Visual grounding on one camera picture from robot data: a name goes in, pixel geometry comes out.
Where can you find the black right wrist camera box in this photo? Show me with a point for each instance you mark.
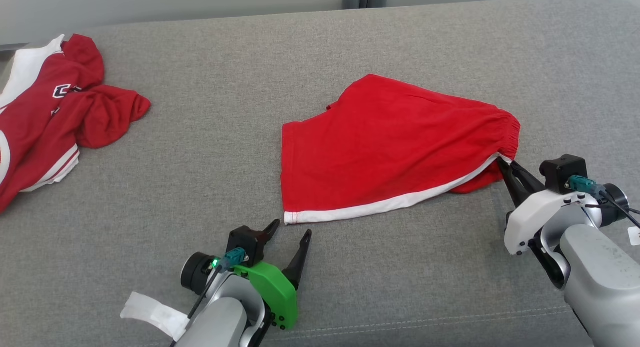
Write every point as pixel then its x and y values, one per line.
pixel 557 172

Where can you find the teal left camera connector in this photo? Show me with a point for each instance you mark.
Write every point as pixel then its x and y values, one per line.
pixel 234 257

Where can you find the teal right camera connector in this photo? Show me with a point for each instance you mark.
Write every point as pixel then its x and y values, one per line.
pixel 582 184

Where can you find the red and white basketball jersey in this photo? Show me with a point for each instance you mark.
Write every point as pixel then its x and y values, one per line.
pixel 40 132

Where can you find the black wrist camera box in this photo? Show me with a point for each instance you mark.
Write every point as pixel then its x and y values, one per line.
pixel 245 242
pixel 557 172

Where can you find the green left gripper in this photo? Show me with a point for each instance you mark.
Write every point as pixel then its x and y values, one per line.
pixel 275 292

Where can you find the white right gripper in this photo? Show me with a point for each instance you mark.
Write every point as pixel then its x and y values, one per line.
pixel 540 212

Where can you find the red shorts with white trim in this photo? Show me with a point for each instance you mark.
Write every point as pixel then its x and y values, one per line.
pixel 380 152

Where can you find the teal camera connector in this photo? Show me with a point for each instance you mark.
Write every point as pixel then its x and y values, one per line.
pixel 234 257
pixel 582 184

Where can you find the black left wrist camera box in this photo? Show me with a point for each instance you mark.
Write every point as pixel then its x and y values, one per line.
pixel 245 242

